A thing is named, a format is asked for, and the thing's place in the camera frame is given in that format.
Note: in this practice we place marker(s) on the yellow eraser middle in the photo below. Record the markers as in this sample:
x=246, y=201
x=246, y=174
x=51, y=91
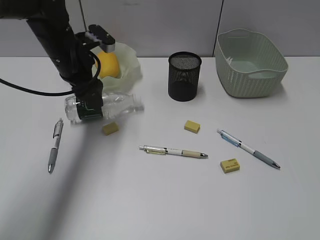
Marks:
x=192, y=126

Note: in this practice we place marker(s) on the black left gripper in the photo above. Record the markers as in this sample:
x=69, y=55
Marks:
x=80, y=61

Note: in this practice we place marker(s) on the blue clip pen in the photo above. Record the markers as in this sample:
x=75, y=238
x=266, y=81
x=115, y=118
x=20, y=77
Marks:
x=238, y=143

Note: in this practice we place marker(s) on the yellow eraser left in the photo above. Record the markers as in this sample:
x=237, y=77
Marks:
x=110, y=128

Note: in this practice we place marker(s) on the pale green wavy glass plate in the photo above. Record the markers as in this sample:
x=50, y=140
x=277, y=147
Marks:
x=129, y=70

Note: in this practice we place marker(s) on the yellow printed eraser right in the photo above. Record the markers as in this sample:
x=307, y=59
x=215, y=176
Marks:
x=230, y=165

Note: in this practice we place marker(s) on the clear water bottle green label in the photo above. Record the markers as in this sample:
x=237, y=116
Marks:
x=114, y=105

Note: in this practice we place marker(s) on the beige grip pen middle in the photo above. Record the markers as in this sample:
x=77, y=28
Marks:
x=172, y=151

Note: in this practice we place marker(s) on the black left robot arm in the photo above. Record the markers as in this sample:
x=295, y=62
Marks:
x=49, y=21

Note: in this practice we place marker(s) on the black mesh pen holder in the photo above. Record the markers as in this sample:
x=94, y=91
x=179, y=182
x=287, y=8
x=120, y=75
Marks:
x=183, y=75

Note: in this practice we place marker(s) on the white waste paper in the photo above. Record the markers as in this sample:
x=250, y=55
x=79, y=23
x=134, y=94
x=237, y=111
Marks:
x=229, y=59

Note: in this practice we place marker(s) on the pale green plastic basket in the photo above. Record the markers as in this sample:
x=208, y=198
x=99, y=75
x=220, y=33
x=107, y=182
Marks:
x=257, y=66

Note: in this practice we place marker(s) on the grey grip pen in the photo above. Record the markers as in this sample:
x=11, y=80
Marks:
x=57, y=134

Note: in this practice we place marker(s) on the yellow mango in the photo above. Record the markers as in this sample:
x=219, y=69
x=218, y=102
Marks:
x=109, y=65

